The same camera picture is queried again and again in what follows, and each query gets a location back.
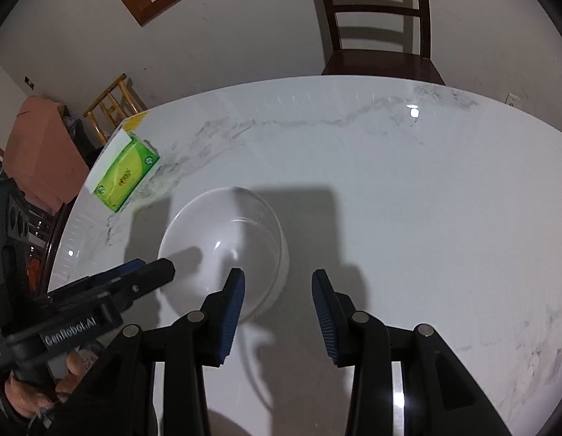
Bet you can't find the bamboo chair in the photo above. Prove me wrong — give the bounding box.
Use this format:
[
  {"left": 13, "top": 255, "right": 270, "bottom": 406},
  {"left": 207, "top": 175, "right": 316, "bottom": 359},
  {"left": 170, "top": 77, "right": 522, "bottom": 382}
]
[{"left": 83, "top": 73, "right": 148, "bottom": 145}]

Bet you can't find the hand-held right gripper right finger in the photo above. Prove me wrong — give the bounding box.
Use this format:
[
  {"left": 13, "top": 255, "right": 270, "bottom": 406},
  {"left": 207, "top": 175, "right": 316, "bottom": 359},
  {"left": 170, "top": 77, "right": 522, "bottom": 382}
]
[{"left": 311, "top": 269, "right": 513, "bottom": 436}]

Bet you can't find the green tissue pack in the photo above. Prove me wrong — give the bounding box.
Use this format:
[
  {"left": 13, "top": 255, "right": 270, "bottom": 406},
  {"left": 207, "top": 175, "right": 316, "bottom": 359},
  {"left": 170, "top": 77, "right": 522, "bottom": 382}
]
[{"left": 87, "top": 130, "right": 161, "bottom": 213}]

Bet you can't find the white ribbed bowl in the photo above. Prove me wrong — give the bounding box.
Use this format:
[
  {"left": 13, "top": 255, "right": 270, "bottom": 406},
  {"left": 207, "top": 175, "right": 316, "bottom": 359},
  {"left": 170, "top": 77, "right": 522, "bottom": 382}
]
[{"left": 158, "top": 186, "right": 291, "bottom": 324}]

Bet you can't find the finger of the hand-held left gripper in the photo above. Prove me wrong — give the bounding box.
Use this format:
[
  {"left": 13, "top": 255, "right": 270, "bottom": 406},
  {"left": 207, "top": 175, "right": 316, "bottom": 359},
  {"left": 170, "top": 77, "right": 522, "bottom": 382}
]
[
  {"left": 47, "top": 258, "right": 146, "bottom": 303},
  {"left": 106, "top": 258, "right": 176, "bottom": 315}
]

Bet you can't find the yellow table sticker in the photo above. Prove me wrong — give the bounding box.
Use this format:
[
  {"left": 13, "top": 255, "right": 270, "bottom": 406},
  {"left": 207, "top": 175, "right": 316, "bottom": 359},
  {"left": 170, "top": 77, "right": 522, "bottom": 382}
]
[{"left": 121, "top": 113, "right": 149, "bottom": 132}]

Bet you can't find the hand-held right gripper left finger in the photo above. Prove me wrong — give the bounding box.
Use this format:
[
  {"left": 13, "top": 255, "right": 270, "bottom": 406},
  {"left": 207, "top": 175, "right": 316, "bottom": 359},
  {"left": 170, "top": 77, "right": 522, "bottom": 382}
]
[{"left": 49, "top": 267, "right": 246, "bottom": 436}]

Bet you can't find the dark wooden chair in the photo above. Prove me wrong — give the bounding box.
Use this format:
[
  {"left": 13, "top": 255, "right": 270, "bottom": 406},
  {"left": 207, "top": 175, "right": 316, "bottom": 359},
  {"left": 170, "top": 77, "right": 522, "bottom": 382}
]
[
  {"left": 311, "top": 0, "right": 446, "bottom": 86},
  {"left": 28, "top": 202, "right": 74, "bottom": 291}
]

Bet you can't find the person's left hand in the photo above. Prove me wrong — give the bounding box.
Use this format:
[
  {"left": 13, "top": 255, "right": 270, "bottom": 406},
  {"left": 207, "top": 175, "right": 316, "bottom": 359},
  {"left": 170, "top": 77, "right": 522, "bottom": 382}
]
[{"left": 4, "top": 351, "right": 87, "bottom": 419}]

